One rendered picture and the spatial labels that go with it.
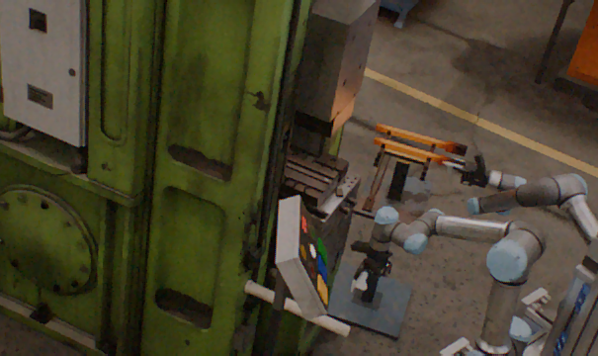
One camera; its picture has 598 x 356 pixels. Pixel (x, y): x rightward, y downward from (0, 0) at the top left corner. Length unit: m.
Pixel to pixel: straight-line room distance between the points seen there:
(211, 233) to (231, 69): 0.74
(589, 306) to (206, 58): 1.53
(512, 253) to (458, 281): 2.13
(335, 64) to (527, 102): 3.63
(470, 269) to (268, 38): 2.41
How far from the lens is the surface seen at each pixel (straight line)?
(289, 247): 3.07
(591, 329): 3.25
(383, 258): 3.22
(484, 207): 4.05
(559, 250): 5.45
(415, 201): 4.28
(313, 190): 3.68
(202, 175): 3.44
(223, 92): 3.29
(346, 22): 3.21
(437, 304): 4.81
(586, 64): 6.98
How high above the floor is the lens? 3.16
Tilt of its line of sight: 36 degrees down
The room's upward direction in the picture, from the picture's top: 11 degrees clockwise
